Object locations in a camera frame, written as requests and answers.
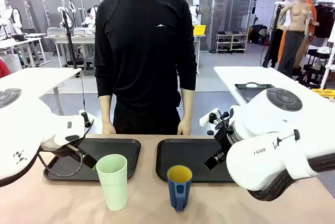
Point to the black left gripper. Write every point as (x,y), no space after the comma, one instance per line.
(87,159)

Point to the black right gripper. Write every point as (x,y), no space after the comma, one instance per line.
(225,140)

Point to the pale green plastic cup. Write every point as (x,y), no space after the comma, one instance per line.
(112,182)

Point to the person's right forearm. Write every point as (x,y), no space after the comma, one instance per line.
(105,109)

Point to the person's left forearm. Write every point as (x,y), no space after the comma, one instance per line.
(188,106)

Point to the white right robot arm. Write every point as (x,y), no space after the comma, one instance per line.
(261,119)

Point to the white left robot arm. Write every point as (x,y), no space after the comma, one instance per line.
(26,129)

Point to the person's right hand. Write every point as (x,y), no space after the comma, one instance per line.
(108,129)

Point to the person's left hand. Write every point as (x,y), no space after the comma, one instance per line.
(184,128)

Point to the black plastic serving tray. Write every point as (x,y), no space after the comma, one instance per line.
(183,153)
(115,146)

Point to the small black floor puck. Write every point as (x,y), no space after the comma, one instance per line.
(209,132)

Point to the blue mug yellow inside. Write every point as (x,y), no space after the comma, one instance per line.
(180,190)

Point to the white shoe rack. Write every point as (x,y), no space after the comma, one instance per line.
(231,42)

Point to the person's black-shirted torso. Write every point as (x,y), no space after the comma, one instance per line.
(145,51)

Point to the white background workbench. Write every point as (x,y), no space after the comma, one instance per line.
(73,39)

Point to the black tripod stand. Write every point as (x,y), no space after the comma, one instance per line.
(68,35)

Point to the yellow plastic basket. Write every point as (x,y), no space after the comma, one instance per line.
(199,29)

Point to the beige mannequin in grey trousers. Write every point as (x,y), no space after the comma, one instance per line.
(297,20)

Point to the white headless mannequin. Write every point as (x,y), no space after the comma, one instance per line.
(288,4)

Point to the rack of black clothes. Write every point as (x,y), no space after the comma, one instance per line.
(325,20)

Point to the mannequin in orange clothes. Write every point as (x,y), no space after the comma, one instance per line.
(312,6)

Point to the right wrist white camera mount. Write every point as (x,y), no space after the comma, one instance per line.
(209,118)

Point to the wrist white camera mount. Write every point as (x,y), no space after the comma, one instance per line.
(87,119)
(209,118)

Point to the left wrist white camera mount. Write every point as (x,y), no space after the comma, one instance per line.
(87,119)

